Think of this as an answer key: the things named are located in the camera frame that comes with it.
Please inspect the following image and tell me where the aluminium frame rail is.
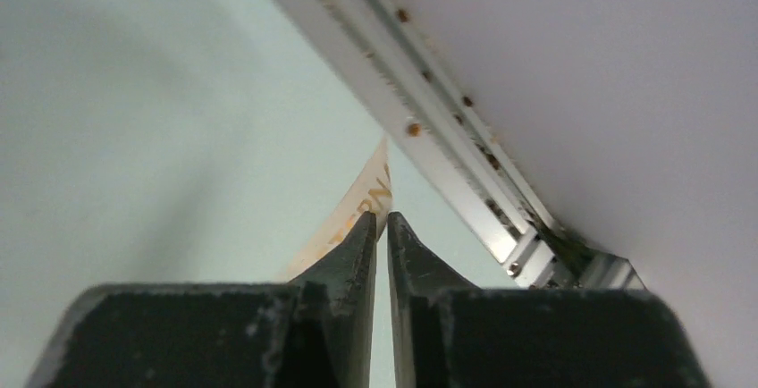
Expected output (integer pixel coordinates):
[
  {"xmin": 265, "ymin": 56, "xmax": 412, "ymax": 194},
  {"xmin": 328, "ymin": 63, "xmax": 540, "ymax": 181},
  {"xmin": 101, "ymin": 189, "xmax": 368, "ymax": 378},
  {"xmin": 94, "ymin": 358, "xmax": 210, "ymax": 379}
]
[{"xmin": 275, "ymin": 0, "xmax": 644, "ymax": 289}]

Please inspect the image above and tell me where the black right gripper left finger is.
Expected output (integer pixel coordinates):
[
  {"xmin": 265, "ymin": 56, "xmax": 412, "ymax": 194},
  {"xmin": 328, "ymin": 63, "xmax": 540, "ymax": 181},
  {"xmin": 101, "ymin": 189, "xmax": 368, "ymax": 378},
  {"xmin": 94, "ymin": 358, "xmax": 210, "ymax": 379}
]
[{"xmin": 287, "ymin": 212, "xmax": 377, "ymax": 387}]

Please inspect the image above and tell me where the cream ribbon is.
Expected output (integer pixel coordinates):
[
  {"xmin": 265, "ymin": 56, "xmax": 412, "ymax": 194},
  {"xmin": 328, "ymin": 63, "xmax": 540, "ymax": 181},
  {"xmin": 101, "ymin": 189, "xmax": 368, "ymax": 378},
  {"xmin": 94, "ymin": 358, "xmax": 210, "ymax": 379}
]
[{"xmin": 280, "ymin": 138, "xmax": 393, "ymax": 281}]

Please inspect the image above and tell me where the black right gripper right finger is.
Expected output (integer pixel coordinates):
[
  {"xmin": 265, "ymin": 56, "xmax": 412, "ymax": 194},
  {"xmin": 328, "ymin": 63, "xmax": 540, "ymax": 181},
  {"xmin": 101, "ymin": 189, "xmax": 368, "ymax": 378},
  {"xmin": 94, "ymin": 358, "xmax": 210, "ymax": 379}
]
[{"xmin": 386, "ymin": 211, "xmax": 477, "ymax": 387}]

